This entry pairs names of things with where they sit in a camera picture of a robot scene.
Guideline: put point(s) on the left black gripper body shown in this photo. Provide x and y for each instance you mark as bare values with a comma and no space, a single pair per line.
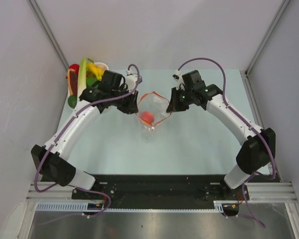
124,104

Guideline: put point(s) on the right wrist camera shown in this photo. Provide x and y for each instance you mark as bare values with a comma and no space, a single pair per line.
179,80

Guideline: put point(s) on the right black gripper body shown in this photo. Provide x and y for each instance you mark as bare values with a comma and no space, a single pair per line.
186,99

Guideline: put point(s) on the green bell pepper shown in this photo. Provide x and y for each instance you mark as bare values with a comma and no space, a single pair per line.
90,81

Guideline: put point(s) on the orange sliced papaya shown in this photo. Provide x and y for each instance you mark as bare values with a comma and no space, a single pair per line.
72,80

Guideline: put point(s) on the pink peach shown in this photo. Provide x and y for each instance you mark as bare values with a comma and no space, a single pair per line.
147,117

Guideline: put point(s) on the aluminium post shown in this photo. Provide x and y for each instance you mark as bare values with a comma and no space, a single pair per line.
34,6
268,34

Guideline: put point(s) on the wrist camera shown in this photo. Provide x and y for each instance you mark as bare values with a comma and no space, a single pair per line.
179,80
131,80

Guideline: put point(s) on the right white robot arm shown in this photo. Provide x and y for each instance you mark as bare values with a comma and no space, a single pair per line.
258,145

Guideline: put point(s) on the red bell pepper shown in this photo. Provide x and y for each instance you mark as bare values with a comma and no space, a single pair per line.
75,67

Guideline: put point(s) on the green white leek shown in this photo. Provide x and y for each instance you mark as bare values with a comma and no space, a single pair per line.
82,76

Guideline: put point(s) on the right aluminium post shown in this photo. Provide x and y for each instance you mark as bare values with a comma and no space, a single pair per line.
268,34

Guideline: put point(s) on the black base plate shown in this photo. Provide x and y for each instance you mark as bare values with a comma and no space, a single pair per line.
181,191

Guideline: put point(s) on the left aluminium post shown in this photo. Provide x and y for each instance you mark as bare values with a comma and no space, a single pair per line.
34,6

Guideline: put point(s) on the white plastic basket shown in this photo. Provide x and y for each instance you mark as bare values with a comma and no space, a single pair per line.
100,65

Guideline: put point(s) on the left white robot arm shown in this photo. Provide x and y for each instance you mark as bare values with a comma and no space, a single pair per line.
51,159

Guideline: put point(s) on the aluminium front rail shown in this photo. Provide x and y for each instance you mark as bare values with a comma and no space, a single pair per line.
258,193

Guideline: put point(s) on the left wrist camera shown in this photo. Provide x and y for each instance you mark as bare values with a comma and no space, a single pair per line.
131,80

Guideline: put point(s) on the clear orange zip bag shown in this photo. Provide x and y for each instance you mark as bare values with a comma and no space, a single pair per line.
156,104

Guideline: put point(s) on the white cable duct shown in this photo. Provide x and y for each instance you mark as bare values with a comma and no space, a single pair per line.
92,207

